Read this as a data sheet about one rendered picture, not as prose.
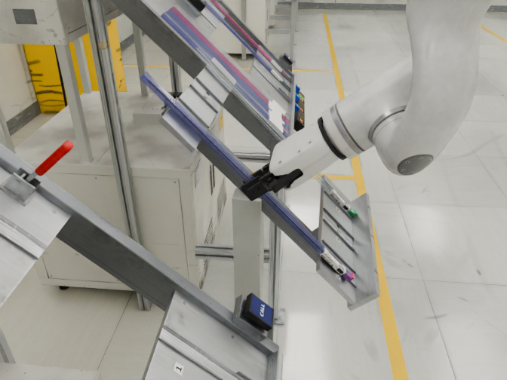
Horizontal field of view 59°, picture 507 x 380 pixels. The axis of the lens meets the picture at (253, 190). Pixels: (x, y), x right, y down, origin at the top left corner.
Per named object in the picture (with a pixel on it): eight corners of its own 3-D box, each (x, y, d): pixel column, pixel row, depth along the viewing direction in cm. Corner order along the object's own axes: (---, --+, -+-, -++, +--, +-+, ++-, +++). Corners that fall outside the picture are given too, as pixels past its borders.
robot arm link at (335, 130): (335, 94, 70) (319, 105, 72) (335, 115, 63) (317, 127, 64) (364, 135, 73) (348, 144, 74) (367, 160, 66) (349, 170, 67)
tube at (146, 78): (348, 277, 84) (352, 274, 83) (348, 282, 83) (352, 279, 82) (142, 75, 69) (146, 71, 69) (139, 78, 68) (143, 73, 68)
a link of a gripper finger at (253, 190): (271, 166, 73) (240, 185, 75) (268, 176, 70) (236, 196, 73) (283, 180, 74) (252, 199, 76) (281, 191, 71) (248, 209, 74)
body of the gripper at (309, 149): (325, 103, 72) (270, 139, 77) (324, 129, 63) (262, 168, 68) (351, 138, 74) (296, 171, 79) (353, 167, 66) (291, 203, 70)
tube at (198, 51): (351, 213, 105) (355, 211, 105) (351, 217, 104) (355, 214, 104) (195, 50, 91) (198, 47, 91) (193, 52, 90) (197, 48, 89)
